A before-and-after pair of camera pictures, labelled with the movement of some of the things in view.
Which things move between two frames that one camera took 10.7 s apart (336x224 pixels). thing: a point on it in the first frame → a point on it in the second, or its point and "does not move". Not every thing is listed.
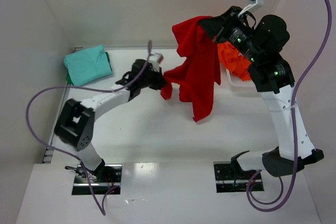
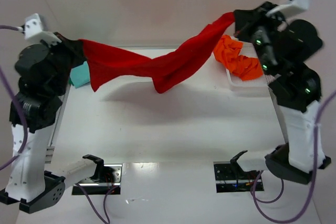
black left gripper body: [156, 80] → [70, 48]
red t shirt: [196, 77] → [163, 71]
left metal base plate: [104, 179] does not move
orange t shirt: [235, 61] does not move
